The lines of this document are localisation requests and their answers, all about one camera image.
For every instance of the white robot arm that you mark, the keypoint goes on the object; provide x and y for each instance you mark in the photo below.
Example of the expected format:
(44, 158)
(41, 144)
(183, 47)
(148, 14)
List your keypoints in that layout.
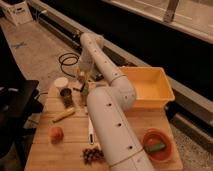
(106, 105)

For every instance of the green plastic cup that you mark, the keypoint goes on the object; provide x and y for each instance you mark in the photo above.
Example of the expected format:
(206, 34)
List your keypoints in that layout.
(84, 93)

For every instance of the dark metal cup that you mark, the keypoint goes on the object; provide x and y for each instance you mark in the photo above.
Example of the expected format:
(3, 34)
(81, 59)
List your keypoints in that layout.
(66, 96)

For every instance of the black chair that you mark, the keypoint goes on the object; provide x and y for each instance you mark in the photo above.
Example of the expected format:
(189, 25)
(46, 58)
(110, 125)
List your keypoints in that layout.
(20, 105)

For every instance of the red bowl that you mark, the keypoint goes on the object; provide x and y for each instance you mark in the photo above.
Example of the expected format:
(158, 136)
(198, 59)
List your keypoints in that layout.
(155, 136)

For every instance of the yellow plastic bin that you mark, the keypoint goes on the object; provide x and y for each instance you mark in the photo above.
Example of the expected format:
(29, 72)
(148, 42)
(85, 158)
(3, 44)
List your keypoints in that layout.
(152, 86)

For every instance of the blue power box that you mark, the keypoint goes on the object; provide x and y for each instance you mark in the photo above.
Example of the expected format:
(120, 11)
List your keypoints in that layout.
(97, 76)

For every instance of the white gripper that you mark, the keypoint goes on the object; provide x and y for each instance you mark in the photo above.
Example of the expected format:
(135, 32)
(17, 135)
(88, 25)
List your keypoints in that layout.
(82, 77)

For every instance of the green cucumber toy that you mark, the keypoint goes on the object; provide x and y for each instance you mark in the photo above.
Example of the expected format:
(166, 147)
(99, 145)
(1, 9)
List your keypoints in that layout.
(154, 148)

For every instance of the white cardboard box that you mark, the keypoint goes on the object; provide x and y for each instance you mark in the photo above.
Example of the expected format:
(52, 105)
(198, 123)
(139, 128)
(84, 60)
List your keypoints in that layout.
(18, 13)

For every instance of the bunch of dark grapes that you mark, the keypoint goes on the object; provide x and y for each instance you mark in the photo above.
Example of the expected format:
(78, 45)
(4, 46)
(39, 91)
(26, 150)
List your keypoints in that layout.
(91, 155)

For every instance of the orange peach toy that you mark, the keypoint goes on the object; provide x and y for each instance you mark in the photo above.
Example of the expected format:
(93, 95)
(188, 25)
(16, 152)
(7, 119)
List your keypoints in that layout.
(56, 134)

